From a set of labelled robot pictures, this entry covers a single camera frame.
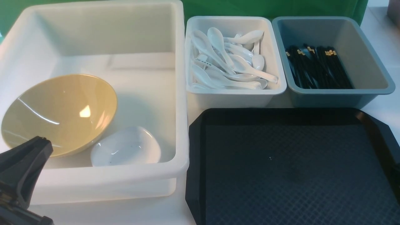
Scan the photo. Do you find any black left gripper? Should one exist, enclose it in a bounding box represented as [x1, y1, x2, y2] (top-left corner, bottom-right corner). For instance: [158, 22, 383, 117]
[0, 136, 54, 225]

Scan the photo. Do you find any teal plastic chopstick bin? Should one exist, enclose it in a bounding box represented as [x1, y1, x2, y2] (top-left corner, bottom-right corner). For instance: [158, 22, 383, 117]
[272, 17, 396, 109]

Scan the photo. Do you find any white square dish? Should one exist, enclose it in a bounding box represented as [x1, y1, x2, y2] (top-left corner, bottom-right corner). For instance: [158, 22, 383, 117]
[90, 126, 161, 167]

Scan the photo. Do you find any bundle of black chopsticks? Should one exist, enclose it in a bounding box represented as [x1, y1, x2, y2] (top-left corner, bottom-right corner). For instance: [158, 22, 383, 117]
[285, 43, 355, 89]

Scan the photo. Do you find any pile of white spoons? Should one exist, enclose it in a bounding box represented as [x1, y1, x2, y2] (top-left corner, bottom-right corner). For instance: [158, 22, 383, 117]
[191, 27, 279, 83]

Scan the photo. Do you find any white plastic spoon bin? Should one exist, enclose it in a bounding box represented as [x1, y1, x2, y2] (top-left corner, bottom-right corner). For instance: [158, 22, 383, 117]
[185, 16, 287, 109]

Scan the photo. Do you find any black plastic serving tray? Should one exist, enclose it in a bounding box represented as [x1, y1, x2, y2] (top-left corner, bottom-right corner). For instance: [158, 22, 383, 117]
[185, 108, 400, 225]

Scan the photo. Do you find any large white plastic tub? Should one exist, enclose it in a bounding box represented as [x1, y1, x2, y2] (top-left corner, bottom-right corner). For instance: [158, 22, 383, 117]
[1, 0, 188, 205]

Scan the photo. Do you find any yellow noodle bowl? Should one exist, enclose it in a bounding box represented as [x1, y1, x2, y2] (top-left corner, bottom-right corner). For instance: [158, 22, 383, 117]
[1, 74, 118, 157]

